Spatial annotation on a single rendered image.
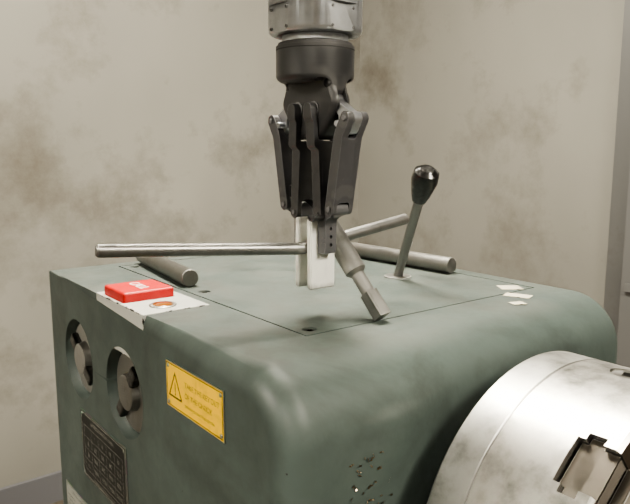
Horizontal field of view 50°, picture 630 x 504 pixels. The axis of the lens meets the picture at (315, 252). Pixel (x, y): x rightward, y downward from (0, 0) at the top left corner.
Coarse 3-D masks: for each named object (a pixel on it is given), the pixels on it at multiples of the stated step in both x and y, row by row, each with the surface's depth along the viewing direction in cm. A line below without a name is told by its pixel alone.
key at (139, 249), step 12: (396, 216) 73; (360, 228) 70; (372, 228) 71; (384, 228) 72; (96, 252) 57; (108, 252) 57; (120, 252) 57; (132, 252) 58; (144, 252) 58; (156, 252) 59; (168, 252) 59; (180, 252) 60; (192, 252) 60; (204, 252) 61; (216, 252) 61; (228, 252) 62; (240, 252) 62; (252, 252) 63; (264, 252) 64; (276, 252) 64; (288, 252) 65; (300, 252) 66
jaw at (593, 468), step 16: (592, 448) 49; (576, 464) 49; (592, 464) 48; (608, 464) 48; (576, 480) 48; (592, 480) 47; (608, 480) 47; (624, 480) 48; (592, 496) 46; (608, 496) 47; (624, 496) 47
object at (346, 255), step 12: (336, 228) 68; (336, 240) 67; (348, 240) 68; (336, 252) 67; (348, 252) 67; (348, 264) 67; (360, 264) 67; (348, 276) 67; (360, 276) 66; (360, 288) 66; (372, 288) 66; (372, 300) 65; (372, 312) 66; (384, 312) 65
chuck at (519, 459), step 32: (544, 384) 56; (576, 384) 55; (608, 384) 54; (512, 416) 54; (544, 416) 52; (576, 416) 51; (608, 416) 50; (512, 448) 52; (544, 448) 50; (576, 448) 50; (608, 448) 48; (480, 480) 52; (512, 480) 50; (544, 480) 49
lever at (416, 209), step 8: (416, 208) 80; (416, 216) 81; (408, 224) 82; (416, 224) 82; (408, 232) 83; (408, 240) 84; (408, 248) 84; (400, 256) 86; (400, 264) 86; (400, 272) 87
